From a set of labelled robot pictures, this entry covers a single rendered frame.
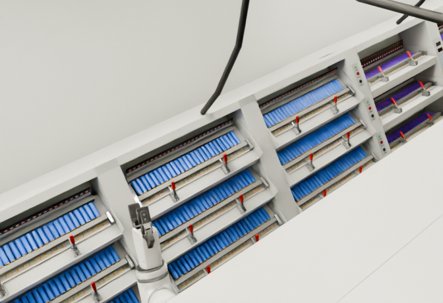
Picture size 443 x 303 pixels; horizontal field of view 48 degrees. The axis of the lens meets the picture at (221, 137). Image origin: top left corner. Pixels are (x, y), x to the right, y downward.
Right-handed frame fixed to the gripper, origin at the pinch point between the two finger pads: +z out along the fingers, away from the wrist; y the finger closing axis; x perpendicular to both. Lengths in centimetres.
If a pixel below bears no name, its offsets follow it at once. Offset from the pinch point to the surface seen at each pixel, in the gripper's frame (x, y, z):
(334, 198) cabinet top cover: -11, 72, 7
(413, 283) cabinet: -1, 97, 4
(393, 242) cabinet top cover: -6, 90, 5
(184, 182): -35, -67, -6
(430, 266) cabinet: -4, 96, 5
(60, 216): 15, -65, -6
